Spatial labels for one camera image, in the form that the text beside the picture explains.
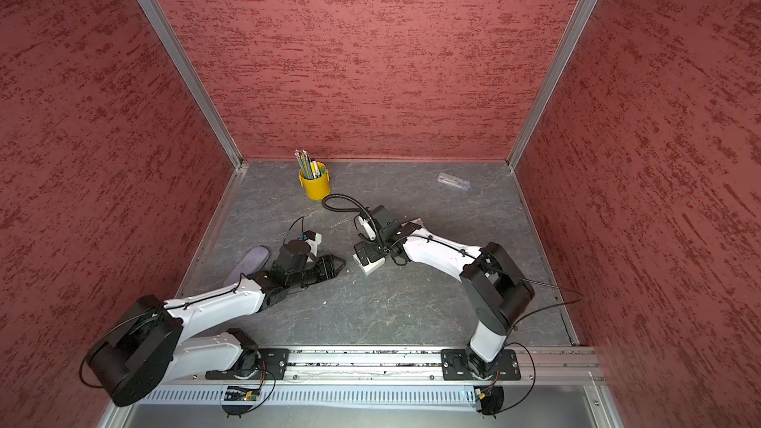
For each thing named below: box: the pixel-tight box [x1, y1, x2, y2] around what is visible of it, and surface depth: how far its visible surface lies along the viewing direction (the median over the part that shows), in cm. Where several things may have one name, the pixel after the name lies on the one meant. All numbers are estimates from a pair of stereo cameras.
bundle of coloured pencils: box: [293, 148, 327, 180], surface depth 105 cm
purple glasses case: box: [222, 245, 271, 287], surface depth 91 cm
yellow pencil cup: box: [298, 161, 330, 201], surface depth 107 cm
